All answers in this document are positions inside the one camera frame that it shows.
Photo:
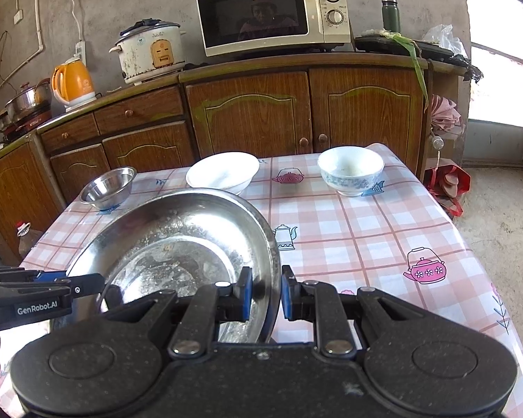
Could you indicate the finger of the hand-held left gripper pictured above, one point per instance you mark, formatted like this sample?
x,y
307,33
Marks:
x,y
52,275
87,285

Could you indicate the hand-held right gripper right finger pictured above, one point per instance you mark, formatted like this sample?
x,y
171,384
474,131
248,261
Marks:
x,y
287,296

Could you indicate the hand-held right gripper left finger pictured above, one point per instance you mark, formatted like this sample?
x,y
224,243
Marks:
x,y
243,296

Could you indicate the large steel plate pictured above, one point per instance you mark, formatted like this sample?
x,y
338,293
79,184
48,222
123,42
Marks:
x,y
178,239

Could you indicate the small steel bowl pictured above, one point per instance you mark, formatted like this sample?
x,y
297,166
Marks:
x,y
109,189

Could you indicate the plain white bowl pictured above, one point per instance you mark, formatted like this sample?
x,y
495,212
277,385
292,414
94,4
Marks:
x,y
222,172

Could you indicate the blue patterned white bowl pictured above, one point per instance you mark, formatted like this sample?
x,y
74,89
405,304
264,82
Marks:
x,y
351,170

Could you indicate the cooking oil bottle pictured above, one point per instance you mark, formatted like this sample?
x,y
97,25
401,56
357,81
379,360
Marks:
x,y
28,239

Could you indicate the wooden corner cabinet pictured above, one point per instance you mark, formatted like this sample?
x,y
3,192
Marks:
x,y
13,191

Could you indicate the wooden cabinet with drawers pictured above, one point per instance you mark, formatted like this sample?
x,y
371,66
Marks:
x,y
126,139

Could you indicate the red electric cooker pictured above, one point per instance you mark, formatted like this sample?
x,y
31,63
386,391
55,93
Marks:
x,y
28,124

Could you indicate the steel pan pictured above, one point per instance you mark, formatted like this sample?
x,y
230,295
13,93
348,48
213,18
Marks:
x,y
0,122

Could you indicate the steel cooking pot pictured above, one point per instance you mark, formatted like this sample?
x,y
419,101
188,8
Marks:
x,y
28,100

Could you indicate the wooden two-door cabinet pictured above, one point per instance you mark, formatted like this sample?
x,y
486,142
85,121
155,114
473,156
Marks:
x,y
252,113

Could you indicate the orange electric kettle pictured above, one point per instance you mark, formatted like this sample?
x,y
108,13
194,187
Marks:
x,y
74,82

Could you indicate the red bag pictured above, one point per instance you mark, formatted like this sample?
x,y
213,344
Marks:
x,y
451,183

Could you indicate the white power strip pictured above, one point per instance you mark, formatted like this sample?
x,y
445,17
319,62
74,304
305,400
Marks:
x,y
80,52

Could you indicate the pink umbrella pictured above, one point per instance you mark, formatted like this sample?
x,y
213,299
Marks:
x,y
446,117

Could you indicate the white rice cooker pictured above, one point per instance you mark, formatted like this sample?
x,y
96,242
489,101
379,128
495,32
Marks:
x,y
150,54

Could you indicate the green leaf stalk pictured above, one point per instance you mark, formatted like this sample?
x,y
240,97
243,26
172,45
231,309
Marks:
x,y
418,69

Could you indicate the black tray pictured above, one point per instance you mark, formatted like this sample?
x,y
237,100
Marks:
x,y
383,45

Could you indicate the wooden side shelf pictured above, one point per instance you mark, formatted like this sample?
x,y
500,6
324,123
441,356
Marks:
x,y
451,82

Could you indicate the cream microwave oven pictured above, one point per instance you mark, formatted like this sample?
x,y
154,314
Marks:
x,y
261,15

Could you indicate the green thermos bottle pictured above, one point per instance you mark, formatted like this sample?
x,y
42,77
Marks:
x,y
391,17

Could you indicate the clear plastic bag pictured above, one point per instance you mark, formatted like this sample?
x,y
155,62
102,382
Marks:
x,y
446,41

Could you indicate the white wall pipe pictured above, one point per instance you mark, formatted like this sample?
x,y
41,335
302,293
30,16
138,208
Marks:
x,y
38,17

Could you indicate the white wall socket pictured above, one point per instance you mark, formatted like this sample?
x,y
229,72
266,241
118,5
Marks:
x,y
18,16

